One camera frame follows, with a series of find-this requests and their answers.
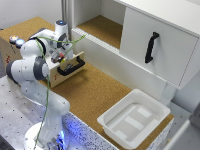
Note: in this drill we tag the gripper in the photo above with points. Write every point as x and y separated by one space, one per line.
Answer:
57 50

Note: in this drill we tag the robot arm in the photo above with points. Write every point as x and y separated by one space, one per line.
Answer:
31 68

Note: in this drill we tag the wooden drawer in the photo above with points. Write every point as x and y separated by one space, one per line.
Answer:
56 79

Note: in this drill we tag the wooden drawer box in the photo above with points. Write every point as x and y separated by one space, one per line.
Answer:
31 26

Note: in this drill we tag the blue button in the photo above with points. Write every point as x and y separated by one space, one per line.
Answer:
20 42

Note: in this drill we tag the red button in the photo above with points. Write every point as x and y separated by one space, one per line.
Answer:
13 38

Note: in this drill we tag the white cabinet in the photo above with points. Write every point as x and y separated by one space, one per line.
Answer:
110 63

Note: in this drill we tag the white plastic box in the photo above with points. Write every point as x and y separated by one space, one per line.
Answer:
133 121

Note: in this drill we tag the white sliding door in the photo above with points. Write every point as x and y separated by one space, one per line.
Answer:
173 50

